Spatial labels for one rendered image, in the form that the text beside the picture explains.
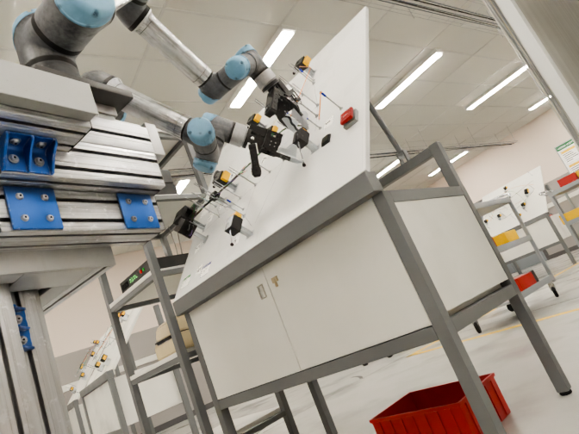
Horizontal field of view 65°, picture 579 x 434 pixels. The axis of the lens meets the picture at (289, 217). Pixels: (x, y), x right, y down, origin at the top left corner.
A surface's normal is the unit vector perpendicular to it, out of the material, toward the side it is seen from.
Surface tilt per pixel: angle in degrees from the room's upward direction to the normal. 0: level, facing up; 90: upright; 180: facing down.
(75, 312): 90
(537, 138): 90
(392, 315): 90
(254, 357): 90
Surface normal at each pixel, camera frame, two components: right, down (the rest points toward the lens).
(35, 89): 0.75, -0.45
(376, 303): -0.68, 0.07
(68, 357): 0.52, -0.43
